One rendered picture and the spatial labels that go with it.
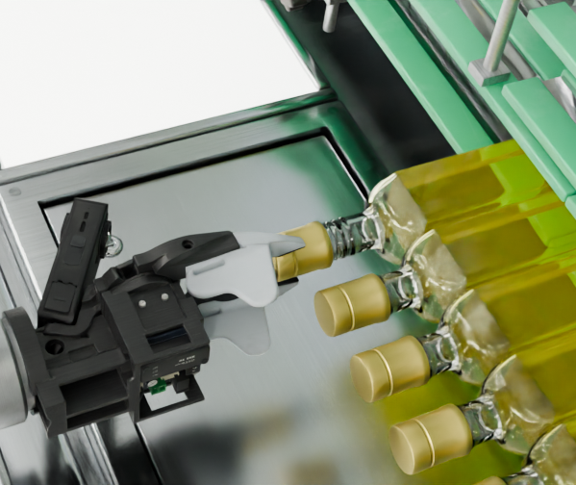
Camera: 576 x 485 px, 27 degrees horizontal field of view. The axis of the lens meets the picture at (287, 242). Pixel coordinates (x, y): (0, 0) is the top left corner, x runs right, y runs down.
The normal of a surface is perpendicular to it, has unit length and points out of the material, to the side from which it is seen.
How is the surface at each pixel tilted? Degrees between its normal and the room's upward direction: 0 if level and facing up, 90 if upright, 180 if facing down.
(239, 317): 96
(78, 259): 93
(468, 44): 90
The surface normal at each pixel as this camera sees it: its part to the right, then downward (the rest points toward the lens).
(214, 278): 0.01, -0.62
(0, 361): 0.29, -0.26
